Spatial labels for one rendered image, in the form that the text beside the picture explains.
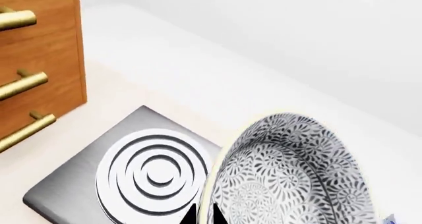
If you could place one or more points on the small blue white object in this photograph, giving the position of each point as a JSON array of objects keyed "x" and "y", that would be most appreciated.
[{"x": 390, "y": 218}]

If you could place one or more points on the wooden drawer cabinet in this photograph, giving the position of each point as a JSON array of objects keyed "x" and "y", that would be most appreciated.
[{"x": 56, "y": 61}]

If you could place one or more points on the grey single burner stove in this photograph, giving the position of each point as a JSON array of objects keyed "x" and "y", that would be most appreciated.
[{"x": 99, "y": 169}]

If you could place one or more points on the black white patterned bowl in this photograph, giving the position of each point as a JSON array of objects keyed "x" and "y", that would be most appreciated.
[{"x": 290, "y": 174}]

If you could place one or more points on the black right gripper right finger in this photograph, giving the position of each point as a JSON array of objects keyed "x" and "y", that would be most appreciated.
[{"x": 218, "y": 216}]

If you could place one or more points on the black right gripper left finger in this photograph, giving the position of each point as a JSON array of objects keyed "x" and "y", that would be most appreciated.
[{"x": 191, "y": 216}]

